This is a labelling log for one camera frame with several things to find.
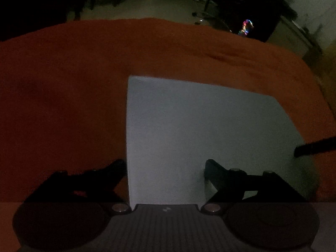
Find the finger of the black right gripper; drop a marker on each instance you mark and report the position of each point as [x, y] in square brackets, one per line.
[314, 148]

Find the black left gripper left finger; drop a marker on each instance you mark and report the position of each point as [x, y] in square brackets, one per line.
[68, 211]

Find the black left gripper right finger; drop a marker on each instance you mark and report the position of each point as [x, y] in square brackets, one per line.
[262, 211]

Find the grey side table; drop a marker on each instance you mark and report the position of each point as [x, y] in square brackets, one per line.
[292, 37]

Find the red tablecloth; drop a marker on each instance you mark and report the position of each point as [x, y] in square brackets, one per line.
[63, 92]

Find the white sheet mat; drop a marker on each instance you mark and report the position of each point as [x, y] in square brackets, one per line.
[173, 127]

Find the colourful glowing light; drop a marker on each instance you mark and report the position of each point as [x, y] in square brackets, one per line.
[246, 27]

